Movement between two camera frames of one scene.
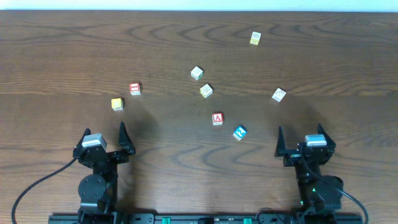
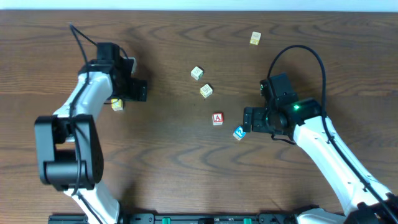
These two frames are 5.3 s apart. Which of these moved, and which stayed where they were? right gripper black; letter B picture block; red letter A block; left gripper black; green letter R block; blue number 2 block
Moved: left gripper black; right gripper black
Stayed: green letter R block; blue number 2 block; red letter A block; letter B picture block
